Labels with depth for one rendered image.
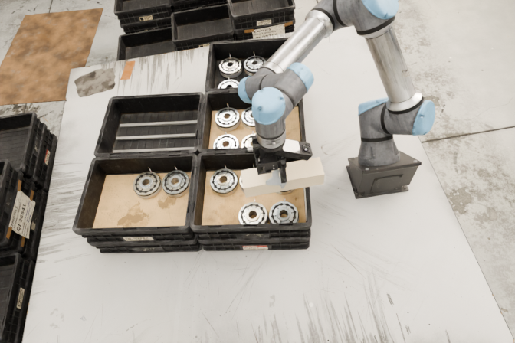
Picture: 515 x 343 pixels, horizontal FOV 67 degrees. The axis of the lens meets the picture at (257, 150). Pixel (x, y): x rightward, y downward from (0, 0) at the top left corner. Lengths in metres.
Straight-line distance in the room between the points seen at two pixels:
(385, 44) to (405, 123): 0.28
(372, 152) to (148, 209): 0.84
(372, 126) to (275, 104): 0.63
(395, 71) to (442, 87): 1.75
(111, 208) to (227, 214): 0.44
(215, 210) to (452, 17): 2.71
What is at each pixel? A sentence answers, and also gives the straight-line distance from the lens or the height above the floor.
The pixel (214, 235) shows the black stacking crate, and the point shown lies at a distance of 1.37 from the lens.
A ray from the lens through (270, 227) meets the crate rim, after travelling 1.27.
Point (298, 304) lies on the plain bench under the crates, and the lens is 1.43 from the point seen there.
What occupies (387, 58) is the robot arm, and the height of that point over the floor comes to 1.25.
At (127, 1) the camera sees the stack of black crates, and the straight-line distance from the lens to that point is 3.27.
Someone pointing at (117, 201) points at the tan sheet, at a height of 0.83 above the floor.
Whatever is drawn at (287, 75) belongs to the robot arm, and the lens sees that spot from 0.95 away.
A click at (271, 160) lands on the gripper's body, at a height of 1.23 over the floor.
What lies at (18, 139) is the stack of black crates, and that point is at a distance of 2.65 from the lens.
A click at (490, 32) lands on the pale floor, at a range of 3.55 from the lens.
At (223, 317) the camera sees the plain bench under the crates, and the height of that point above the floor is 0.70.
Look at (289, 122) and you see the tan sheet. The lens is 1.60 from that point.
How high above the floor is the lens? 2.10
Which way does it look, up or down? 56 degrees down
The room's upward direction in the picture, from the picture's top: 9 degrees counter-clockwise
